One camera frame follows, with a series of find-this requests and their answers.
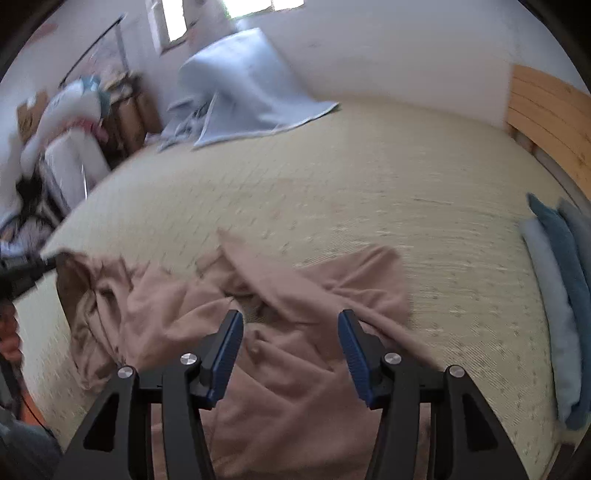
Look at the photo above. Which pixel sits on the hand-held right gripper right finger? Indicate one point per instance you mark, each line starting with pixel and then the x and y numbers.
pixel 353 355

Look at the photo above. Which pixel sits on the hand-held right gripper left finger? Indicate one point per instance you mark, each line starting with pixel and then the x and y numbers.
pixel 228 353

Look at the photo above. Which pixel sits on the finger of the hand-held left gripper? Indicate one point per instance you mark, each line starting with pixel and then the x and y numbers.
pixel 45 264

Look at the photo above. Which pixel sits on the dusty pink garment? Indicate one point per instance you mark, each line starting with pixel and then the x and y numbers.
pixel 281 369

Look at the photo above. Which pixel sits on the person's left hand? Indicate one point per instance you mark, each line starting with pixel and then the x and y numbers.
pixel 9 339

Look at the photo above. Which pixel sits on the white folded mattress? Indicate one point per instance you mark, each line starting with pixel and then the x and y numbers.
pixel 76 166

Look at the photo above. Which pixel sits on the small brown cardboard box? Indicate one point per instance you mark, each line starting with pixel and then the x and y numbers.
pixel 31 115

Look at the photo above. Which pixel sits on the white plush bedding bundle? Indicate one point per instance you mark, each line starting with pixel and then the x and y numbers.
pixel 69 106

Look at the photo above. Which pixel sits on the woven straw bed mat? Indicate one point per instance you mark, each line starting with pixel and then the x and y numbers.
pixel 369 194

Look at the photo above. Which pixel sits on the tall cardboard box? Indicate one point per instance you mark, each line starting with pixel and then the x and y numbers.
pixel 134 115

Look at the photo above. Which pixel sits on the light blue folded cloth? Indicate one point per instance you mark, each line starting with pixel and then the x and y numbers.
pixel 549 300

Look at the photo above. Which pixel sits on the black metal rod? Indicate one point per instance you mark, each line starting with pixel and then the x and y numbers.
pixel 92 46

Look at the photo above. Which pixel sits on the teal folded cloth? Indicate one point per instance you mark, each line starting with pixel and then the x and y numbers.
pixel 565 272

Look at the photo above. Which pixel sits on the light blue blanket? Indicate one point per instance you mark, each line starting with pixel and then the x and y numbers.
pixel 244 92

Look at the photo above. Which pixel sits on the window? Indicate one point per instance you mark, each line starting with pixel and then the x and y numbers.
pixel 175 23

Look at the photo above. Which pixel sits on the white printed pillow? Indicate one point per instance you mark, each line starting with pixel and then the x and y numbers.
pixel 207 23

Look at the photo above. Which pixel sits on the wooden headboard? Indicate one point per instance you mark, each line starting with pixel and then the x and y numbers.
pixel 545 115

